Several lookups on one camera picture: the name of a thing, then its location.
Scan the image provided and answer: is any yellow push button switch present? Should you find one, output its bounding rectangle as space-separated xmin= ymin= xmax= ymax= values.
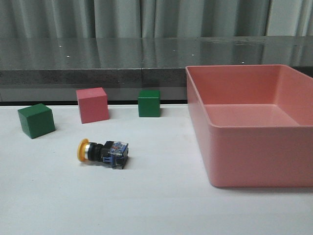
xmin=77 ymin=139 xmax=129 ymax=169

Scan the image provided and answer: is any pink plastic bin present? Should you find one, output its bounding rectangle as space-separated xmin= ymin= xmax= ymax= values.
xmin=186 ymin=65 xmax=313 ymax=187

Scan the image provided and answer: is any pink cube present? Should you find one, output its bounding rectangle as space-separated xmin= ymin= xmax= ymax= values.
xmin=76 ymin=87 xmax=110 ymax=124

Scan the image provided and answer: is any dark grey glossy counter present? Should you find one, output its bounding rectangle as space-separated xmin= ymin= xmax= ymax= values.
xmin=0 ymin=36 xmax=313 ymax=105

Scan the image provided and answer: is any green cube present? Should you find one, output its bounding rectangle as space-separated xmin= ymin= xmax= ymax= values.
xmin=18 ymin=103 xmax=56 ymax=139
xmin=138 ymin=90 xmax=160 ymax=117

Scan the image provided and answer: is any grey curtain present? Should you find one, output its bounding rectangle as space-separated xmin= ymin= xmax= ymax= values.
xmin=0 ymin=0 xmax=313 ymax=38

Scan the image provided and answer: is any right green cube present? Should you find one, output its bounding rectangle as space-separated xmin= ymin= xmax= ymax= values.
xmin=138 ymin=90 xmax=160 ymax=117

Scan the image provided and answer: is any left green cube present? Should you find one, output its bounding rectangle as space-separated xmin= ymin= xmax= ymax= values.
xmin=18 ymin=103 xmax=56 ymax=139

